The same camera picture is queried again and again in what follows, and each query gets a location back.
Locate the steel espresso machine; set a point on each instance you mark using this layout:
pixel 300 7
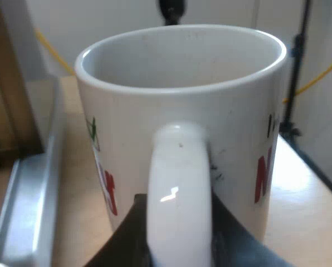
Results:
pixel 29 200

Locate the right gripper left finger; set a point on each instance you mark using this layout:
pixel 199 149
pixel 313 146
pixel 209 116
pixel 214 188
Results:
pixel 127 239

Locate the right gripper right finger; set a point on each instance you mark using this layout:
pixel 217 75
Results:
pixel 238 244

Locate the white mug with red and black print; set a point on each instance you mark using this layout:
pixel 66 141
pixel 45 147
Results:
pixel 180 111

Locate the black tripod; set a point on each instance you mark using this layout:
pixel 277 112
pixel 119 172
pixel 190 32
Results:
pixel 297 69

